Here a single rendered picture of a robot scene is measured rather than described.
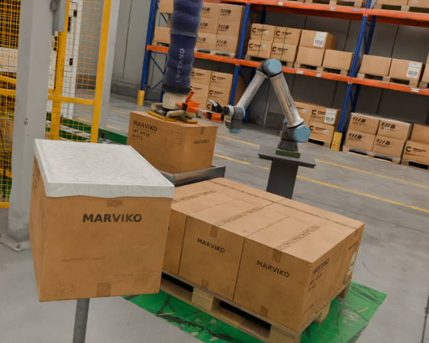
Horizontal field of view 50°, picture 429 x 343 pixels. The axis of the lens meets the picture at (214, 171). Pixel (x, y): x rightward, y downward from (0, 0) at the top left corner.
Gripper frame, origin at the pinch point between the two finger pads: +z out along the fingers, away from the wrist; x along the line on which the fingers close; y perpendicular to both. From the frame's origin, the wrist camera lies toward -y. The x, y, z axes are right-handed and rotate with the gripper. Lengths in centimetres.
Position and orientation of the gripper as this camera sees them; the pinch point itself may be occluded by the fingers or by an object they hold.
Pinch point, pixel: (206, 109)
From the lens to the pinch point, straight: 356.6
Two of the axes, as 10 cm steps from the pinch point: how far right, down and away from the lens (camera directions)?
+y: -5.4, -2.8, 8.0
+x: 1.6, -9.6, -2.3
